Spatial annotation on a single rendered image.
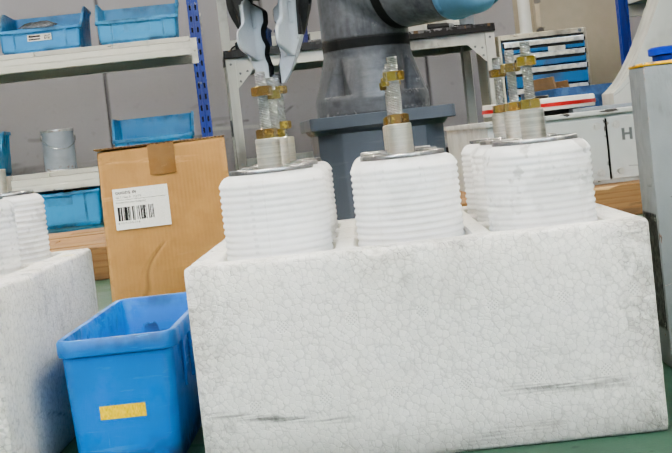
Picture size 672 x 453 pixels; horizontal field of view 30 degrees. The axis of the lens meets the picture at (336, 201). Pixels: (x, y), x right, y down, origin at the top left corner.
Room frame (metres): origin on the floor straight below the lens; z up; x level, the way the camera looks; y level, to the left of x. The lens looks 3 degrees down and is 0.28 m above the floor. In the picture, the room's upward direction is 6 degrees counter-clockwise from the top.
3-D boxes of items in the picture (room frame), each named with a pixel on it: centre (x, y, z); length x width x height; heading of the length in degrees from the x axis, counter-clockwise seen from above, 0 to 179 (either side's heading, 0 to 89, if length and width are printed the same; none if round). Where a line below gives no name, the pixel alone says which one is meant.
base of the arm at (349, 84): (1.67, -0.06, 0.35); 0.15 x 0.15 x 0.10
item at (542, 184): (1.11, -0.18, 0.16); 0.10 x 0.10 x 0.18
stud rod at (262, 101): (1.12, 0.05, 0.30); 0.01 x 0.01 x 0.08
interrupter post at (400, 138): (1.12, -0.06, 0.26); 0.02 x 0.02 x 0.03
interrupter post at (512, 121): (1.23, -0.18, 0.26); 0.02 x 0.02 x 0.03
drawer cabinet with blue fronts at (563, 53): (6.79, -1.14, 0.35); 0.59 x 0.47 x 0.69; 5
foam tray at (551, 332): (1.24, -0.07, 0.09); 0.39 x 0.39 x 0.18; 88
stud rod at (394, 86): (1.12, -0.06, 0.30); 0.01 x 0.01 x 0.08
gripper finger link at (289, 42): (1.33, 0.04, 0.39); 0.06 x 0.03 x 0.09; 163
